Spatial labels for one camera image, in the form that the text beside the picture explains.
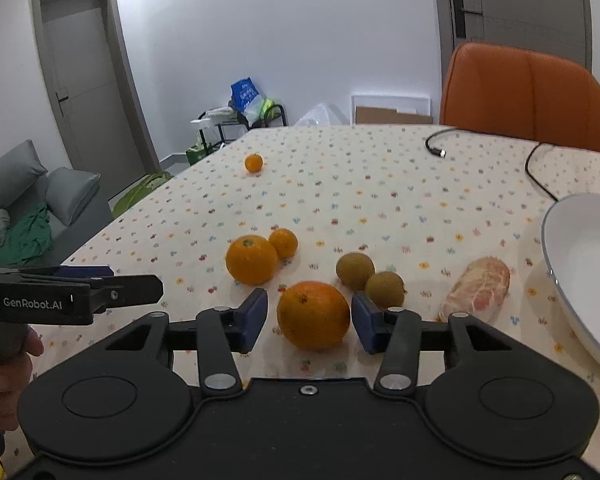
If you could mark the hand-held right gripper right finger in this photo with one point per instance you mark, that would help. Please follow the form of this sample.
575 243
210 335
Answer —
365 322

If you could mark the person's left hand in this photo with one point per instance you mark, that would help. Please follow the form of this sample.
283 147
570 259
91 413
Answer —
10 380

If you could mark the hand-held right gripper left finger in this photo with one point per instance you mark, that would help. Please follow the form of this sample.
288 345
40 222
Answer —
254 317

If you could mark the green cloth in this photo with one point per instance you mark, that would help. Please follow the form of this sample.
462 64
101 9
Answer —
27 237

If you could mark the white framed board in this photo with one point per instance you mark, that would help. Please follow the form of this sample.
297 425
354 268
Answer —
390 100

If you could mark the large orange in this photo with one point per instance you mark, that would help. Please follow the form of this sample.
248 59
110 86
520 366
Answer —
251 259
313 315

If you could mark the yellow lemon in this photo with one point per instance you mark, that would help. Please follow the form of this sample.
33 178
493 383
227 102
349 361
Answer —
254 163

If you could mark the white bowl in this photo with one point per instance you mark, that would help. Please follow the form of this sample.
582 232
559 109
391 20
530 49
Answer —
585 260

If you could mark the small orange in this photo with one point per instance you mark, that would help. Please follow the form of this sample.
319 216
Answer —
283 243

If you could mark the black metal rack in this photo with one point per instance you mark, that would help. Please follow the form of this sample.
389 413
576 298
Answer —
281 110

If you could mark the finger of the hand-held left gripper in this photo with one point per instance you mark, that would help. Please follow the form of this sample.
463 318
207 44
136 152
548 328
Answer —
130 291
82 271

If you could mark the grey door with black lock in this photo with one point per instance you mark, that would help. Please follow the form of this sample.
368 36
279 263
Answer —
530 0

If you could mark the orange leather chair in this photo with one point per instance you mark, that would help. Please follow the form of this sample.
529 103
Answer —
520 90

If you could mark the yellow-green packet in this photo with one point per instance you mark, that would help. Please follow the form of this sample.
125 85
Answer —
268 108

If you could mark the brown kiwi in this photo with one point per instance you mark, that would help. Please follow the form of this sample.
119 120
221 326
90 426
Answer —
354 270
385 289

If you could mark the cardboard box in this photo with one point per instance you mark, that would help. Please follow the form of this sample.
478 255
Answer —
390 116

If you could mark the green bag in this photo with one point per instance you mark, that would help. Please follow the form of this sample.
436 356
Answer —
135 195

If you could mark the grey sofa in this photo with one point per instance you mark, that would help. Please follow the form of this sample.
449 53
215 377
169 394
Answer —
65 195

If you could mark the blue plastic bag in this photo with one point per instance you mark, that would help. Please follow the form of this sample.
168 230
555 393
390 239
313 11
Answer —
243 92

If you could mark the green box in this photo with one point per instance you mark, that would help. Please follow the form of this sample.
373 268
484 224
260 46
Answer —
197 155

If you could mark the clear plastic bag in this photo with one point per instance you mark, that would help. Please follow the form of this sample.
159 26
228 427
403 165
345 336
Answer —
320 115

